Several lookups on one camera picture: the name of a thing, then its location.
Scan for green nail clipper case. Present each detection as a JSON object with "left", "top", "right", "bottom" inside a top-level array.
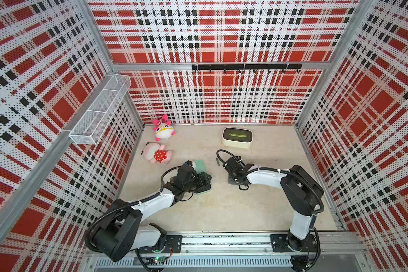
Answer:
[{"left": 193, "top": 160, "right": 212, "bottom": 194}]

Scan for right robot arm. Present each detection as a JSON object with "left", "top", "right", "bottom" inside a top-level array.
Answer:
[{"left": 221, "top": 156, "right": 325, "bottom": 242}]

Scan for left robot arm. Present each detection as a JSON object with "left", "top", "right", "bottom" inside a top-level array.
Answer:
[{"left": 84, "top": 161, "right": 211, "bottom": 262}]

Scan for cream tissue box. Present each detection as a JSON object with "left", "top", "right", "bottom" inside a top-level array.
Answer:
[{"left": 222, "top": 128, "right": 253, "bottom": 149}]

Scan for pink doll red dress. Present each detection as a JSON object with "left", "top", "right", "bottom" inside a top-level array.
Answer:
[{"left": 142, "top": 142, "right": 173, "bottom": 165}]

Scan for pink owl plush toy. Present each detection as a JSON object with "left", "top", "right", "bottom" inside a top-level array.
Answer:
[{"left": 153, "top": 114, "right": 176, "bottom": 142}]

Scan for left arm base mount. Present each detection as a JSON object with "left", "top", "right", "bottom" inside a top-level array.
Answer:
[{"left": 138, "top": 235, "right": 182, "bottom": 254}]

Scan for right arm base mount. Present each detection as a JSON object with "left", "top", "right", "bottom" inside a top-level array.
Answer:
[{"left": 270, "top": 233, "right": 318, "bottom": 253}]

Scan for black wall hook rail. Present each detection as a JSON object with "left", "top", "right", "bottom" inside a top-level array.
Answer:
[{"left": 192, "top": 63, "right": 303, "bottom": 71}]

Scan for white wire mesh basket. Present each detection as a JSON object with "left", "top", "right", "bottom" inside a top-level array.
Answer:
[{"left": 69, "top": 74, "right": 131, "bottom": 145}]

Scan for aluminium front rail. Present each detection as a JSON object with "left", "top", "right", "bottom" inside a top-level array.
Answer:
[{"left": 84, "top": 231, "right": 373, "bottom": 272}]

